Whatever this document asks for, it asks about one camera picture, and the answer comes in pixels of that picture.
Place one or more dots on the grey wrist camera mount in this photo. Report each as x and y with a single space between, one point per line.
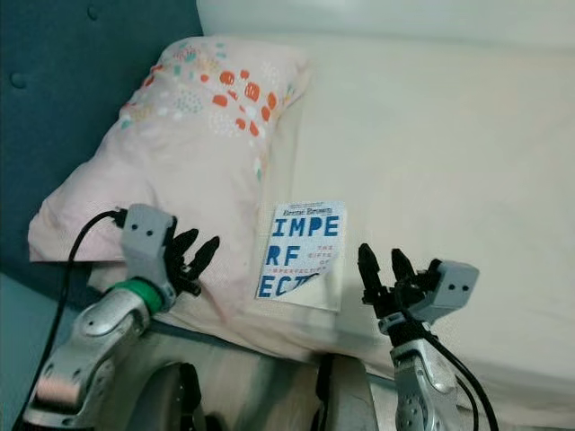
449 287
144 238

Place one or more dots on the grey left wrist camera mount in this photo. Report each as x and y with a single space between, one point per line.
144 238

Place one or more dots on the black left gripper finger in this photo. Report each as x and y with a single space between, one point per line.
185 247
205 258

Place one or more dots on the white book with blue letters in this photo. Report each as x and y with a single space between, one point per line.
301 242

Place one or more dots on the dark blue padded headboard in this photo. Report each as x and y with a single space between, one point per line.
54 135

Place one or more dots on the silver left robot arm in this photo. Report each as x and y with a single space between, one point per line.
90 346

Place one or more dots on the pink pillow with orange spots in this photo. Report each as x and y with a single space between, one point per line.
189 162

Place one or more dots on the dark robot left leg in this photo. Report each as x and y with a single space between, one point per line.
171 400

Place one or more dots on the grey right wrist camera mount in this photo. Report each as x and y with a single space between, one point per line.
449 287

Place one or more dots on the mattress with cream sheet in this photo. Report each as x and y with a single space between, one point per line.
440 144

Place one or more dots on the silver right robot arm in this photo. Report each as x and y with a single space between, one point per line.
422 386

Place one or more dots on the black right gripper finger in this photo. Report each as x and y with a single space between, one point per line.
372 272
402 270

